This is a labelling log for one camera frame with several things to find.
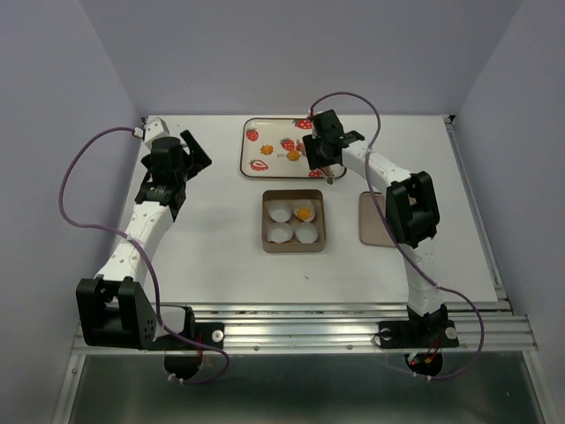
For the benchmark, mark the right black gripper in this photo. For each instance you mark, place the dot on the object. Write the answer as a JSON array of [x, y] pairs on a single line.
[[314, 160]]

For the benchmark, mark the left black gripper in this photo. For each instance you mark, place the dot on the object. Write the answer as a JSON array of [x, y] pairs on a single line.
[[197, 160]]

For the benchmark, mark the metal tongs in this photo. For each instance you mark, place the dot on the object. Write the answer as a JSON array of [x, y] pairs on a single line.
[[328, 175]]

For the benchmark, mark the brown tin lid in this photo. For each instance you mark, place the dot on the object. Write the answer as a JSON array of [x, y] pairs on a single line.
[[371, 229]]

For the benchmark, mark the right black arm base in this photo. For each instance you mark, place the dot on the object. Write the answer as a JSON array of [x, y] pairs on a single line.
[[419, 331]]

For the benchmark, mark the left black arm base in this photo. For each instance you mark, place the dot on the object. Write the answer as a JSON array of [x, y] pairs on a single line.
[[203, 335]]

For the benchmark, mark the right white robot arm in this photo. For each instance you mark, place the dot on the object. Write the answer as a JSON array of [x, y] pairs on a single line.
[[410, 214]]

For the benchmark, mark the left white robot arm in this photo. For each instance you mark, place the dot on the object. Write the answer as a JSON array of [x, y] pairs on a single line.
[[114, 309]]

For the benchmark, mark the strawberry print tray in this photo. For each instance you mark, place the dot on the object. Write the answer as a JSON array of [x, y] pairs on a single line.
[[283, 134]]

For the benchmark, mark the white paper cup back-right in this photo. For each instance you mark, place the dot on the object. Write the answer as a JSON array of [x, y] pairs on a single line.
[[302, 204]]

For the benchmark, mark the white paper cup back-left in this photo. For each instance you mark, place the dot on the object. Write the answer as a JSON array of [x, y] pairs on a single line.
[[279, 211]]

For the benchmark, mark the brown square tin box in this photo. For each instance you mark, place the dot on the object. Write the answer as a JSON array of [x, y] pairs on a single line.
[[294, 246]]

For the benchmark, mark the white paper cup front-right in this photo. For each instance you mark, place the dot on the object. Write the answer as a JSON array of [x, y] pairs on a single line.
[[306, 233]]

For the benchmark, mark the white paper cup front-left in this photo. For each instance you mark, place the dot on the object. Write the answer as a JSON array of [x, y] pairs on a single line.
[[279, 233]]

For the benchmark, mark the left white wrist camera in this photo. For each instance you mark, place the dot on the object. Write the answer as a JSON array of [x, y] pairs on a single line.
[[154, 129]]

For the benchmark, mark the aluminium mounting rail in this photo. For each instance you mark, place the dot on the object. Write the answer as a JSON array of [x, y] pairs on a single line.
[[349, 328]]

